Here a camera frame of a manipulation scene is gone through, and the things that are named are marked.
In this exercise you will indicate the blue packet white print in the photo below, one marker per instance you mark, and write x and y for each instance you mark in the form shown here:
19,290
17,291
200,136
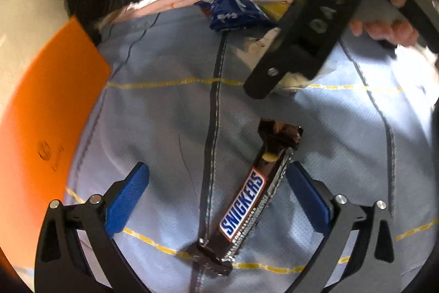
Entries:
233,13

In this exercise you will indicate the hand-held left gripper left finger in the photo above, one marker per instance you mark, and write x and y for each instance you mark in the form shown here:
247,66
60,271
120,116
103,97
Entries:
127,197

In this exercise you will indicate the brown chocolate bar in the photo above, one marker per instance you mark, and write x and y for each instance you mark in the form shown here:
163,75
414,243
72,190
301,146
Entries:
243,207

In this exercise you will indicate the yellow snack packet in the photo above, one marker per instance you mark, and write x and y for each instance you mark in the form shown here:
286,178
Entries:
274,7

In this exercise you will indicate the white snack packet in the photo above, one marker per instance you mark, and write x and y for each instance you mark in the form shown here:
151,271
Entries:
295,83

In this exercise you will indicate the light blue cloth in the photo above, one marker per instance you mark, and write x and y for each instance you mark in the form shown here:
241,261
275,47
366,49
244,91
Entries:
171,114

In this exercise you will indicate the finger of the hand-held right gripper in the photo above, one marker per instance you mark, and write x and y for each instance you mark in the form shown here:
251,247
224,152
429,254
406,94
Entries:
271,70

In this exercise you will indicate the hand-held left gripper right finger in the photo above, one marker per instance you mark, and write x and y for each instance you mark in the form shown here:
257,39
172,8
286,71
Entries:
308,203

